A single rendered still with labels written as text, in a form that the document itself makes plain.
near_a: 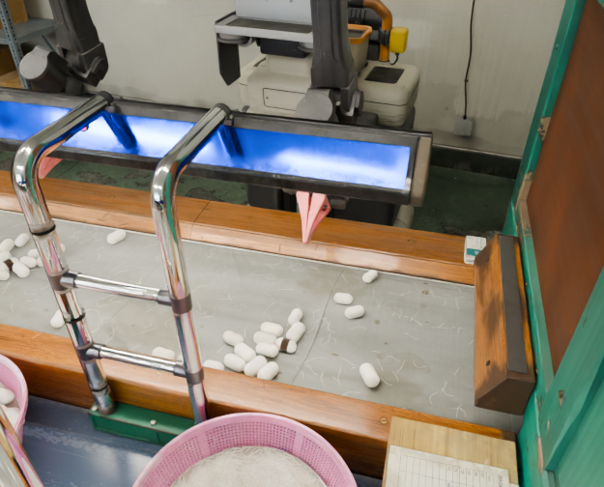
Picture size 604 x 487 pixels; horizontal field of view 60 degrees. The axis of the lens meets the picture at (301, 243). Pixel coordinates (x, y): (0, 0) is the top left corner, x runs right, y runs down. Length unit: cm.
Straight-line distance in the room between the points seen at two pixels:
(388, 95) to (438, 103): 124
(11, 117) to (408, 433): 63
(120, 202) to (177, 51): 216
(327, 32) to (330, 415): 55
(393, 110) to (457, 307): 81
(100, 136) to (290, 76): 78
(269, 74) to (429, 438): 99
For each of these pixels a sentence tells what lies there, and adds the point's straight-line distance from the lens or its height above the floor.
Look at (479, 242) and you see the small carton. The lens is 100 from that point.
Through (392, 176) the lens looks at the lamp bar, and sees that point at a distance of 58.
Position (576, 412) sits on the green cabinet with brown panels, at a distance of 57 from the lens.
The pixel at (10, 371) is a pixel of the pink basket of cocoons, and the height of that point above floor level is 76.
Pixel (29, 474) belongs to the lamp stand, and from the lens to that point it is 42.
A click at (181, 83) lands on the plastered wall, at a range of 330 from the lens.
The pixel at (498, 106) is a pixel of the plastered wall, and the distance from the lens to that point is 279.
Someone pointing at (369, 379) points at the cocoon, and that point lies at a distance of 77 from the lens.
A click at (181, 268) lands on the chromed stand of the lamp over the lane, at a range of 55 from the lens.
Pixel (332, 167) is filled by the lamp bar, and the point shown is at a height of 107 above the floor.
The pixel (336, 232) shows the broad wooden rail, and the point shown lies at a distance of 101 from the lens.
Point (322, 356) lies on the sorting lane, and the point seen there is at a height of 74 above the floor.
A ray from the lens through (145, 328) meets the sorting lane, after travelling 89.
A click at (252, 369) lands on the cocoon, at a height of 76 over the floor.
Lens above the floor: 135
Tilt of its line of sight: 37 degrees down
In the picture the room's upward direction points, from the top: straight up
